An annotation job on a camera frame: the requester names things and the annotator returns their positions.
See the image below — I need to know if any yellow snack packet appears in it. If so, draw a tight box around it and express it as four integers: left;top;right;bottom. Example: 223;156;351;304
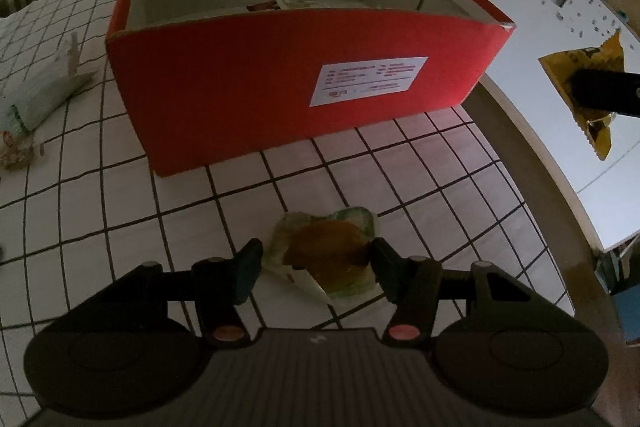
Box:
539;31;627;161

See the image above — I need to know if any white checked tablecloth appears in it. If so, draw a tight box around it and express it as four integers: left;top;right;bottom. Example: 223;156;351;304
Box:
0;0;576;413

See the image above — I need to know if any red cardboard box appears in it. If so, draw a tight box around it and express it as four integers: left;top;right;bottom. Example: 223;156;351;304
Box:
104;0;516;178

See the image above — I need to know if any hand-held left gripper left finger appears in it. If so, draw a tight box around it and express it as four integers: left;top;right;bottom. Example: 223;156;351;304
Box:
106;237;265;348

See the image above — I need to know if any clear brown bun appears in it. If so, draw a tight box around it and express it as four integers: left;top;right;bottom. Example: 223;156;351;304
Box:
265;206;383;305

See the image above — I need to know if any white green snack packet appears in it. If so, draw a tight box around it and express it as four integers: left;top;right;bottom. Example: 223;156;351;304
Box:
0;32;98;135

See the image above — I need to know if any blue stool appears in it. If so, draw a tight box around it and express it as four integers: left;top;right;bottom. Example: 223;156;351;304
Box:
612;287;640;349

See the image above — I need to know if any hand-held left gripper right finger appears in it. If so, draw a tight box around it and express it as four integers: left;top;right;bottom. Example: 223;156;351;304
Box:
369;237;532;349

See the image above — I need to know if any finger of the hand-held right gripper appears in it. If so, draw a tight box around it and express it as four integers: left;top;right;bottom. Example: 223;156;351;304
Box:
572;68;640;114

